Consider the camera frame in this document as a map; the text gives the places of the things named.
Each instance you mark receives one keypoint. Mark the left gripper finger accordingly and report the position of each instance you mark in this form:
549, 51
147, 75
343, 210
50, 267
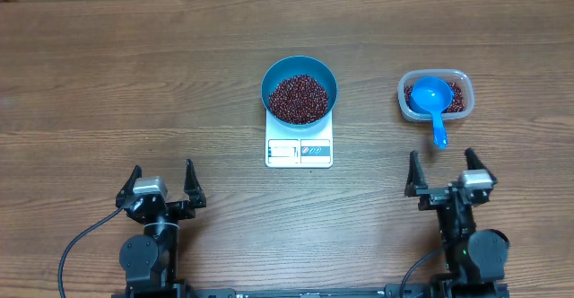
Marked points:
128, 188
192, 186

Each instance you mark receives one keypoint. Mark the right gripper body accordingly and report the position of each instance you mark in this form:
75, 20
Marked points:
430, 198

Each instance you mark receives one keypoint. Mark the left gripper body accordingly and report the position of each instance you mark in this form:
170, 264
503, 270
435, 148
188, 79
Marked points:
178, 212

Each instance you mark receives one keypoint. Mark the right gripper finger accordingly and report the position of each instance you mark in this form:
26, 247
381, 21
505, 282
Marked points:
472, 160
415, 184

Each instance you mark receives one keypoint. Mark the blue measuring scoop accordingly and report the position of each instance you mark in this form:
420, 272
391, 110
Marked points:
433, 95

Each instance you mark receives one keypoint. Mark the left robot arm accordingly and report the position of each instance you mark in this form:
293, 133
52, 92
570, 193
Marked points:
150, 259

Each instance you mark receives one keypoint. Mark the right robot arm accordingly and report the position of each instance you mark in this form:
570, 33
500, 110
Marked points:
475, 259

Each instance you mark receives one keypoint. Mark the white kitchen scale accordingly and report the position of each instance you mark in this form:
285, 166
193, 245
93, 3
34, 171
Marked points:
296, 146

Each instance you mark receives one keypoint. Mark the red beans in bowl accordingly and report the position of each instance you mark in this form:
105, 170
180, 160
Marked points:
299, 100

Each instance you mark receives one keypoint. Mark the teal bowl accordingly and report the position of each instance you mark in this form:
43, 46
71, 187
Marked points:
299, 65

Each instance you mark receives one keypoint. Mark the clear plastic bean container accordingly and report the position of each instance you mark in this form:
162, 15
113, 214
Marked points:
451, 75

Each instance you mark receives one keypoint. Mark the red beans in container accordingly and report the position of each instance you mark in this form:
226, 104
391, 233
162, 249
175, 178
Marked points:
457, 104

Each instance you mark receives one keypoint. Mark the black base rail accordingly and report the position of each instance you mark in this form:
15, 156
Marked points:
309, 292

